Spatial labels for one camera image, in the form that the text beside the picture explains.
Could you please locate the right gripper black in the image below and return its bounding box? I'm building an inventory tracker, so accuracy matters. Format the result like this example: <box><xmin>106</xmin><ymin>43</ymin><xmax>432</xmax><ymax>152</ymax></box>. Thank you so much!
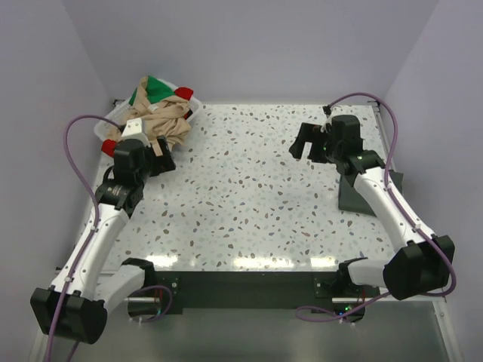
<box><xmin>289</xmin><ymin>123</ymin><xmax>342</xmax><ymax>164</ymax></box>

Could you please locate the beige t shirt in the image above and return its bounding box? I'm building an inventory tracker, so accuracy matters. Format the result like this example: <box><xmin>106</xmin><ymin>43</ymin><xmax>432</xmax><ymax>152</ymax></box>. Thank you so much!
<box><xmin>120</xmin><ymin>75</ymin><xmax>193</xmax><ymax>156</ymax></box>

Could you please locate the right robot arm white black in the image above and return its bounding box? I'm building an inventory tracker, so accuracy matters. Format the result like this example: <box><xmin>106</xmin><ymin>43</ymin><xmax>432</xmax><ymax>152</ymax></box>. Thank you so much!
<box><xmin>289</xmin><ymin>115</ymin><xmax>456</xmax><ymax>300</ymax></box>

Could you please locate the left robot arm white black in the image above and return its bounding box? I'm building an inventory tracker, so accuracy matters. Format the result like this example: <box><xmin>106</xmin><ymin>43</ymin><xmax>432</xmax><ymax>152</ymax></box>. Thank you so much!
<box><xmin>30</xmin><ymin>137</ymin><xmax>176</xmax><ymax>344</ymax></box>

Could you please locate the red t shirt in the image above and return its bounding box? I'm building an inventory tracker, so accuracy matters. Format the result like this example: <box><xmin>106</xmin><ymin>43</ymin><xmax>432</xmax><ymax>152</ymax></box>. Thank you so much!
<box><xmin>122</xmin><ymin>87</ymin><xmax>193</xmax><ymax>150</ymax></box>

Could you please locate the white plastic laundry basket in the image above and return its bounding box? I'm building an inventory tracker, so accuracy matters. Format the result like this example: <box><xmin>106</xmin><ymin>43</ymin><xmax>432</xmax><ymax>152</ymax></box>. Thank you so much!
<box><xmin>94</xmin><ymin>78</ymin><xmax>202</xmax><ymax>143</ymax></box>

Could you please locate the folded dark grey t shirt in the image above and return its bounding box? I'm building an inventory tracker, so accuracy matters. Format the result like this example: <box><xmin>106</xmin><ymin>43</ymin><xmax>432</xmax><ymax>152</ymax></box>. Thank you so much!
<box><xmin>337</xmin><ymin>170</ymin><xmax>404</xmax><ymax>216</ymax></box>

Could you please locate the green t shirt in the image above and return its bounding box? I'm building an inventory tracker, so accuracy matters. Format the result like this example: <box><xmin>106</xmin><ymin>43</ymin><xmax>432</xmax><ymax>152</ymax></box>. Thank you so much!
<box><xmin>128</xmin><ymin>75</ymin><xmax>174</xmax><ymax>106</ymax></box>

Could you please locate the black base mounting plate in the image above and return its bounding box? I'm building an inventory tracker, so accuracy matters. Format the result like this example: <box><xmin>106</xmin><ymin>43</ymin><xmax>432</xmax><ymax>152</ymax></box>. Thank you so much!
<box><xmin>112</xmin><ymin>269</ymin><xmax>381</xmax><ymax>321</ymax></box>

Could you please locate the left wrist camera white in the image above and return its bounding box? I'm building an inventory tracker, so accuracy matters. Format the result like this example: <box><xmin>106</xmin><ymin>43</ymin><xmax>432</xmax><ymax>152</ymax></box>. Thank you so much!
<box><xmin>120</xmin><ymin>118</ymin><xmax>149</xmax><ymax>146</ymax></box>

